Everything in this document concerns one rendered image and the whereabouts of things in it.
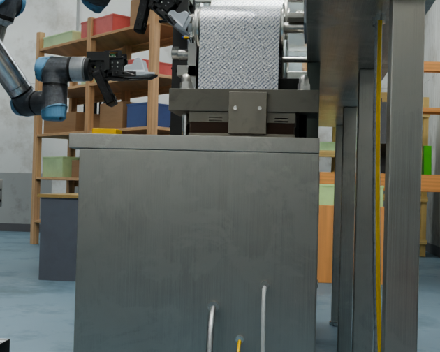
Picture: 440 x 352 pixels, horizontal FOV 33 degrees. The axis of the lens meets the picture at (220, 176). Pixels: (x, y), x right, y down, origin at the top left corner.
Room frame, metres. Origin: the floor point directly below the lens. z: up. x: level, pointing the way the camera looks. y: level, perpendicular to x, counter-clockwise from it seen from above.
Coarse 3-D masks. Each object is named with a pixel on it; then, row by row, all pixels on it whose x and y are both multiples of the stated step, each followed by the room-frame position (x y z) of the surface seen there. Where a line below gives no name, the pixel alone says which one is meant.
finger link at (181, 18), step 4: (172, 12) 2.24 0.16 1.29; (176, 12) 2.24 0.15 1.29; (184, 12) 2.24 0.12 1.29; (172, 16) 2.24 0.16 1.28; (176, 16) 2.24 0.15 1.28; (180, 16) 2.24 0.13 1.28; (184, 16) 2.24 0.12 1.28; (188, 16) 2.24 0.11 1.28; (176, 20) 2.24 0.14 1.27; (180, 20) 2.24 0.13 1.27; (184, 20) 2.24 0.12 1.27; (172, 24) 2.24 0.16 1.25; (176, 24) 2.23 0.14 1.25; (180, 24) 2.24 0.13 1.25; (184, 24) 2.24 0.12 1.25; (176, 28) 2.24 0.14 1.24; (180, 28) 2.24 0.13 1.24; (180, 32) 2.25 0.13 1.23; (184, 32) 2.24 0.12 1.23; (188, 32) 2.24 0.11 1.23
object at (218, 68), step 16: (208, 48) 2.19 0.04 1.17; (224, 48) 2.18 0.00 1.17; (208, 64) 2.19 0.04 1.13; (224, 64) 2.18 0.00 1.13; (240, 64) 2.18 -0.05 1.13; (256, 64) 2.17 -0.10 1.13; (272, 64) 2.16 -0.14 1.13; (208, 80) 2.19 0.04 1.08; (224, 80) 2.18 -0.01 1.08; (240, 80) 2.18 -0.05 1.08; (256, 80) 2.17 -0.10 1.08; (272, 80) 2.16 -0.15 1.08
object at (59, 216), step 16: (48, 208) 5.84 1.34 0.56; (64, 208) 5.83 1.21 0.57; (48, 224) 5.84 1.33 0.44; (64, 224) 5.83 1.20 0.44; (48, 240) 5.84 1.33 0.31; (64, 240) 5.83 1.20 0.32; (48, 256) 5.84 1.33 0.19; (64, 256) 5.83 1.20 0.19; (48, 272) 5.84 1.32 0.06; (64, 272) 5.83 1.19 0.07
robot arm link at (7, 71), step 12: (0, 48) 2.20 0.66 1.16; (0, 60) 2.20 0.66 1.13; (12, 60) 2.24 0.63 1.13; (0, 72) 2.22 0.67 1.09; (12, 72) 2.23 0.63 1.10; (12, 84) 2.25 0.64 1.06; (24, 84) 2.27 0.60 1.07; (12, 96) 2.27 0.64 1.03; (24, 96) 2.27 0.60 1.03; (12, 108) 2.33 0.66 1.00; (24, 108) 2.29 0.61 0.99
